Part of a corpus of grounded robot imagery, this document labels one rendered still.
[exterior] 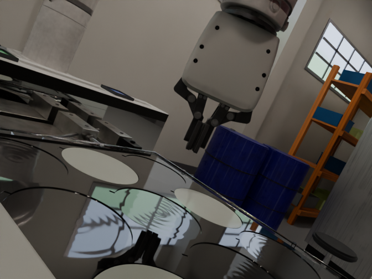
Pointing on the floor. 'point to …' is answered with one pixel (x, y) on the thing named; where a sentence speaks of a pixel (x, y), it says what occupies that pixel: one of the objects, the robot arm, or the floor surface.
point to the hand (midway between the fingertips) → (197, 135)
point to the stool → (334, 248)
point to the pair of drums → (251, 174)
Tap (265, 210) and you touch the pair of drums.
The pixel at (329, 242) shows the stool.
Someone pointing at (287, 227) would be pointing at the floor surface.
